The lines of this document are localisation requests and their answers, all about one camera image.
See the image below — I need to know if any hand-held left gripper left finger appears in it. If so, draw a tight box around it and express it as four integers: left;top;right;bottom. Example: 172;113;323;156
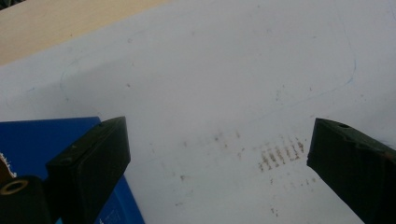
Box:
46;116;132;224

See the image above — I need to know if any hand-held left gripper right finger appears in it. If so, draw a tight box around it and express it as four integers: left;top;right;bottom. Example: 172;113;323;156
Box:
305;117;396;224

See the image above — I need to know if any blue cardboard box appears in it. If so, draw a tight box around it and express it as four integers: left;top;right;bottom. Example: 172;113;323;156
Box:
0;116;146;224

